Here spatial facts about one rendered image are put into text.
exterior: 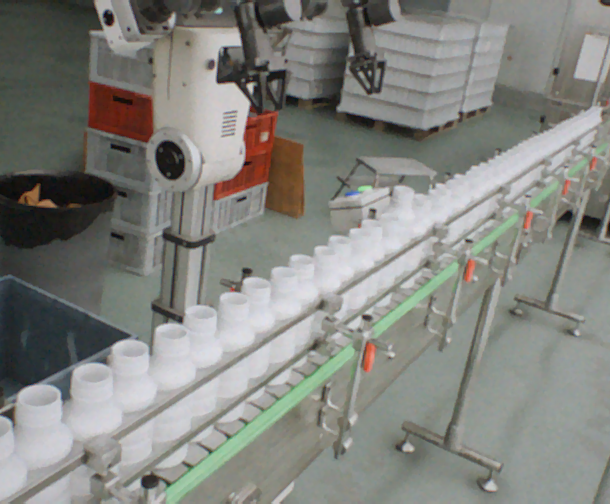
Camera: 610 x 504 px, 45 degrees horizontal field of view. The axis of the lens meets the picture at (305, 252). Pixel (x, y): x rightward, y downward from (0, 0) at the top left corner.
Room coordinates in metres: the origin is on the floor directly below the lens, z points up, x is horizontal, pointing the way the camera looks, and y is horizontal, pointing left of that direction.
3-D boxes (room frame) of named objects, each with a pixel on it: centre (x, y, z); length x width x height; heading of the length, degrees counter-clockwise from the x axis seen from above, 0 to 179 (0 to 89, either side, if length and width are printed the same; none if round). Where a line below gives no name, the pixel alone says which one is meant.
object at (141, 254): (3.59, 0.83, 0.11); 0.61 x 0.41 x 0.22; 159
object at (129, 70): (3.59, 0.83, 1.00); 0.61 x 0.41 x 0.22; 160
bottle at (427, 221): (1.37, -0.21, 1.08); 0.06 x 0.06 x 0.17
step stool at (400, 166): (4.76, -0.45, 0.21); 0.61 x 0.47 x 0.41; 26
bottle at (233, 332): (0.80, 0.08, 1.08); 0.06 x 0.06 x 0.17
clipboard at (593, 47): (5.32, -1.78, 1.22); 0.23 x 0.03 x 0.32; 63
